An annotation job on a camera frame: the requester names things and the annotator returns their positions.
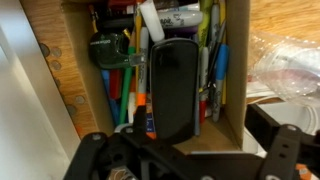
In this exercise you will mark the cardboard box of pens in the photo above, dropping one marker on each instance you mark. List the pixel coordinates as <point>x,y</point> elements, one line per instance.
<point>237,66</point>

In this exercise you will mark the clear plastic water bottle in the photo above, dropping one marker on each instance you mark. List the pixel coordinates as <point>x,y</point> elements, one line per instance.
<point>286,66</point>

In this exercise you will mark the grey and orange marker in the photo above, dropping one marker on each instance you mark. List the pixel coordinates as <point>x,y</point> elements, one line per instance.
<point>142,66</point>

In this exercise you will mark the grey and red marker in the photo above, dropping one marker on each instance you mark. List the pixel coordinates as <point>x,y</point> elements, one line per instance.
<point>203,83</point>

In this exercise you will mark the yellow pencil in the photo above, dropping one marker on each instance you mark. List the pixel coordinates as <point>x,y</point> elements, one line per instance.
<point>138,20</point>

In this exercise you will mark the yellow-green highlighter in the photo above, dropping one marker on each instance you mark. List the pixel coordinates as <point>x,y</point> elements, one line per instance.
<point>205,16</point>

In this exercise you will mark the white marker cap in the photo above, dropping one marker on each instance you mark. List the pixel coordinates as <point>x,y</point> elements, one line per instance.
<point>151,20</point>

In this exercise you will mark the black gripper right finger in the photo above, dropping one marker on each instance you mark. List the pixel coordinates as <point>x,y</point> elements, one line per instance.
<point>283,150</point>

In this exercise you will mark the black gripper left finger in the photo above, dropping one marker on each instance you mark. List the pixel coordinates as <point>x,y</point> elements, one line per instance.
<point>85,155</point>

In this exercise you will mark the grey Sharpie marker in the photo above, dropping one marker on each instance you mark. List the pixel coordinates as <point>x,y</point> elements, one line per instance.
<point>181,18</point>

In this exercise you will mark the grey pen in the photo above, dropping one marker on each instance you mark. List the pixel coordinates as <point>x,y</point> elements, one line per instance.
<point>215,23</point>

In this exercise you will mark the green pen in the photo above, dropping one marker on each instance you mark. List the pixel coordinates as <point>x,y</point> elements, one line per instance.
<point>126,90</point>

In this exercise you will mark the blue Sharpie marker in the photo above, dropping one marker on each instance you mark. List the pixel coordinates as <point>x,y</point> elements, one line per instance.
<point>220,76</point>

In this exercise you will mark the black rounded object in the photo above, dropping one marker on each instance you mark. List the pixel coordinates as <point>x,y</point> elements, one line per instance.
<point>173,90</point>

